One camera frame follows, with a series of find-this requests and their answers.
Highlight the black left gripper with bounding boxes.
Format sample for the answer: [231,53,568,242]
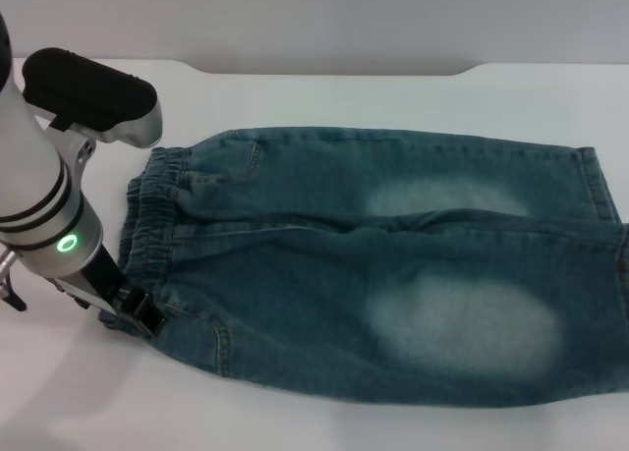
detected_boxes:
[53,243,167,338]

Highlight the blue denim shorts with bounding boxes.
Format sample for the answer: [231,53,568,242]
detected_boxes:
[99,126,629,409]

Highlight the silver plug with black cable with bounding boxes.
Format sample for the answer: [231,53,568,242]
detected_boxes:
[0,247,27,313]

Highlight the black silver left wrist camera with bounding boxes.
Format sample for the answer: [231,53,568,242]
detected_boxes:
[22,46,162,150]

